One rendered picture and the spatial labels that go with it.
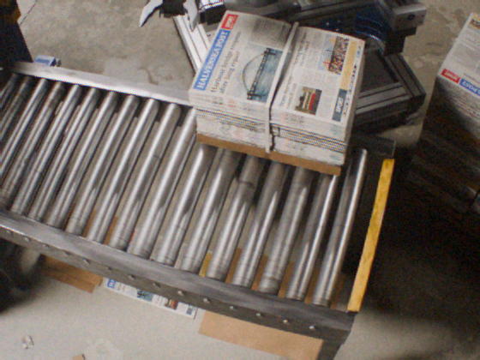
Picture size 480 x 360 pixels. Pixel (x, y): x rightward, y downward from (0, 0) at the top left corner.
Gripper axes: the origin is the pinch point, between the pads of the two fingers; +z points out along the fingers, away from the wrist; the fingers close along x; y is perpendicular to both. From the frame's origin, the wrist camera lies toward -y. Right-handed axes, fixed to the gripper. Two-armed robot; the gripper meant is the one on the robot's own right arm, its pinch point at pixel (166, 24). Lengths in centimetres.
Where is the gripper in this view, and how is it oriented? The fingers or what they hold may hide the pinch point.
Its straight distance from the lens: 132.6
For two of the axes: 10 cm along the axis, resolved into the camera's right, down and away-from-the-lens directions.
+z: -1.1, 8.7, -4.8
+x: -9.9, -1.4, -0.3
